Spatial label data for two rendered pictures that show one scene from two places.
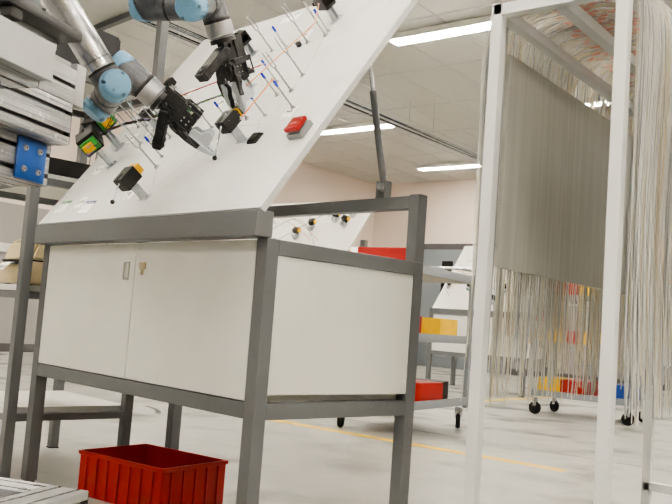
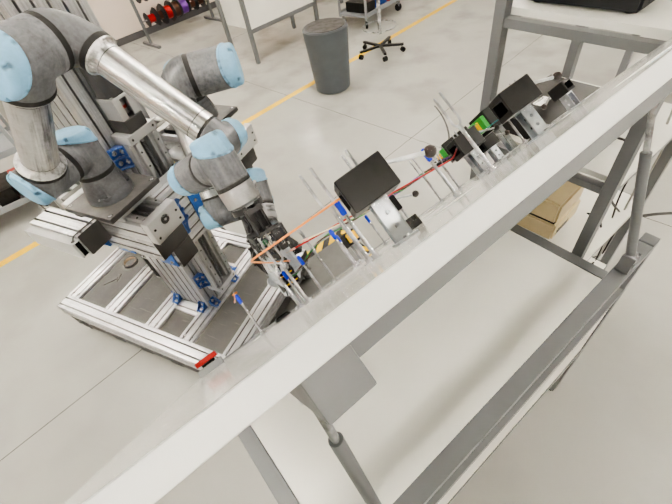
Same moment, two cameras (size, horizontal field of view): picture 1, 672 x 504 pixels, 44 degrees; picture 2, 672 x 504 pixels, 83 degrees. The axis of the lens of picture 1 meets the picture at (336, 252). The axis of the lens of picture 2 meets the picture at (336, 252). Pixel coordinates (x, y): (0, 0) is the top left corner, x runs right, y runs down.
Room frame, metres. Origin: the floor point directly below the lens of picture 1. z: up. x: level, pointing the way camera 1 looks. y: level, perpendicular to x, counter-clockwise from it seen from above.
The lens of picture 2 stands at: (2.57, -0.22, 1.86)
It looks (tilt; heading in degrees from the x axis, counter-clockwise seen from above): 47 degrees down; 104
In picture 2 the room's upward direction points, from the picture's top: 12 degrees counter-clockwise
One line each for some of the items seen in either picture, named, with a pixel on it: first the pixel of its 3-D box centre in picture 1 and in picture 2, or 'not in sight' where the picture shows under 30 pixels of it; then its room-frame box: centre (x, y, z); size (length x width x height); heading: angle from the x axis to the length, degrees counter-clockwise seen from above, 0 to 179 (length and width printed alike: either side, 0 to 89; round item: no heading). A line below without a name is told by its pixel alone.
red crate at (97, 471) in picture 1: (151, 477); not in sight; (2.75, 0.54, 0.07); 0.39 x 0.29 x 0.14; 55
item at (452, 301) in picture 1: (491, 316); not in sight; (9.28, -1.78, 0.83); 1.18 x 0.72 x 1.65; 52
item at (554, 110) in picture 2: (52, 173); (563, 113); (3.14, 1.10, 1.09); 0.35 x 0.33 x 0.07; 45
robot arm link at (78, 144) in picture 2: not in sight; (78, 150); (1.61, 0.69, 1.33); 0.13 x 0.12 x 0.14; 75
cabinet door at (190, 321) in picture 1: (187, 314); not in sight; (2.24, 0.38, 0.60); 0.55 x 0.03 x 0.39; 45
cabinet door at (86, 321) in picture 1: (86, 306); not in sight; (2.63, 0.77, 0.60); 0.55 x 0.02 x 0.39; 45
